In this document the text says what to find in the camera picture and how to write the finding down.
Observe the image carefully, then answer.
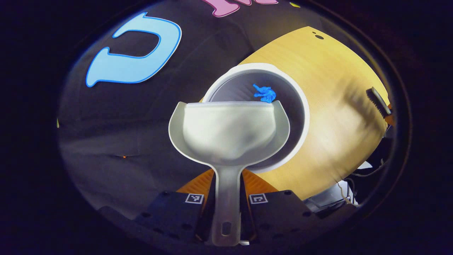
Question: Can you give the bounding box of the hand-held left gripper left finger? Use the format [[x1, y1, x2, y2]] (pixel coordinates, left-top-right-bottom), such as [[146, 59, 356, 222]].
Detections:
[[134, 169, 217, 245]]

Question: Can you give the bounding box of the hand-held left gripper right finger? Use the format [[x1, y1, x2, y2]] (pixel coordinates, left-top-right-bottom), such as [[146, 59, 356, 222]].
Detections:
[[241, 169, 322, 245]]

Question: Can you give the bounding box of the small white broom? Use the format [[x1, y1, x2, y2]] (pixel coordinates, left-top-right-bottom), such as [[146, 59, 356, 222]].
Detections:
[[366, 87, 392, 115]]

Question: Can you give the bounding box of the white plastic dustpan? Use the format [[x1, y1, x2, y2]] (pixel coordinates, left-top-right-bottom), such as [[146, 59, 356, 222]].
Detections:
[[168, 101, 291, 247]]

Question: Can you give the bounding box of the white plastic garbage bin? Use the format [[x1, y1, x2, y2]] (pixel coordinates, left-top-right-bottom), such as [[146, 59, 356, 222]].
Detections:
[[202, 63, 310, 174]]

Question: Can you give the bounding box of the blue paper trash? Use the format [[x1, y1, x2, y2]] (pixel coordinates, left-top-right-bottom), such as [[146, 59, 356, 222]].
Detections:
[[253, 84, 277, 103]]

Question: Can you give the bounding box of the wooden desktop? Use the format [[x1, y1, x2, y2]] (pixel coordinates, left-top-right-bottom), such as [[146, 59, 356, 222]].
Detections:
[[198, 26, 391, 200]]

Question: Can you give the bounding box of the grey plastic object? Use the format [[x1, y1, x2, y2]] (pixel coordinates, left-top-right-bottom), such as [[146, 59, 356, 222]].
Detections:
[[304, 184, 354, 214]]

